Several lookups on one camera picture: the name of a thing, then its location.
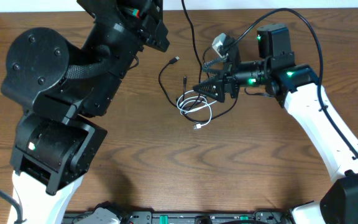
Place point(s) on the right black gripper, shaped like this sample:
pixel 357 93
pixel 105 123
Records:
pixel 229 76

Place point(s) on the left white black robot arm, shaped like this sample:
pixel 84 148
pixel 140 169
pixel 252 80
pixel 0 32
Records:
pixel 60 88

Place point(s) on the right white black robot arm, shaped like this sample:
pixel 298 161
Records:
pixel 297 90

